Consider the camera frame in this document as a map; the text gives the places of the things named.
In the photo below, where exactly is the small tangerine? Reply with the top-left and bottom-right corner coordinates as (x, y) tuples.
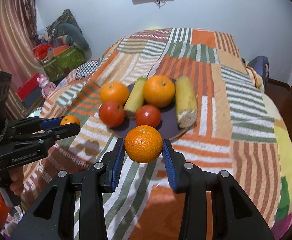
(124, 125), (163, 164)
(60, 115), (80, 126)

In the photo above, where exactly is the large red tomato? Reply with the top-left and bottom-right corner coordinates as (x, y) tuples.
(98, 101), (125, 128)

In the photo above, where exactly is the banana piece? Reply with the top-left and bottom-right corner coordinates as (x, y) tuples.
(124, 76), (147, 119)
(175, 76), (197, 128)

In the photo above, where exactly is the large orange with sticker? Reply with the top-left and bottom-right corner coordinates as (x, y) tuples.
(100, 81), (130, 105)

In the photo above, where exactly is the person's left hand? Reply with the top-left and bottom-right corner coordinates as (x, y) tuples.
(9, 166), (24, 196)

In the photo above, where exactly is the red box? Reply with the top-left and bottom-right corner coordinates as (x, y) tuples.
(16, 73), (43, 109)

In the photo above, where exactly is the pink toy figure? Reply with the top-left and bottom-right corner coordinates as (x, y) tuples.
(37, 74), (56, 99)

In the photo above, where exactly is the dark purple round plate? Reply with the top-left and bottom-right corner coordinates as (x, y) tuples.
(111, 79), (185, 139)

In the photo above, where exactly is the green storage box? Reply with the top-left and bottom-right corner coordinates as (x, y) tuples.
(43, 46), (86, 82)

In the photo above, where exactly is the orange on plate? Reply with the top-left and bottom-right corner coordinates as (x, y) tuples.
(143, 75), (175, 108)

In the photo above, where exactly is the striped brown curtain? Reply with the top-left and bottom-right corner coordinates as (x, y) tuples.
(0, 0), (43, 119)

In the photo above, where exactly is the grey plush toy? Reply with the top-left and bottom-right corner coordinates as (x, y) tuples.
(53, 23), (89, 50)

